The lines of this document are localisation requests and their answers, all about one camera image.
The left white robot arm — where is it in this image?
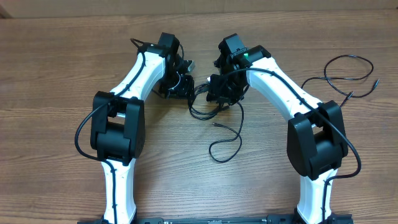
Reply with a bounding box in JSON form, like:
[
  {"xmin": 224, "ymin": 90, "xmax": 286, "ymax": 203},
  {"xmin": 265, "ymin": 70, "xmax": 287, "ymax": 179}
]
[{"xmin": 74, "ymin": 33, "xmax": 194, "ymax": 223}]

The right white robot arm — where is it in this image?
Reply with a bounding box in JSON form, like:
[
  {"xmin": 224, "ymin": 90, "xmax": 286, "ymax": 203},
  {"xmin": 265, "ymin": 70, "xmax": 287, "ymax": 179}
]
[{"xmin": 207, "ymin": 44, "xmax": 354, "ymax": 223}]

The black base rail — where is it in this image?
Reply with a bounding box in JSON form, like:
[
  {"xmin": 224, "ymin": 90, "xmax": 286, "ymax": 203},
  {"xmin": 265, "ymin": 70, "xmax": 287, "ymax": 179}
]
[{"xmin": 77, "ymin": 213, "xmax": 354, "ymax": 224}]

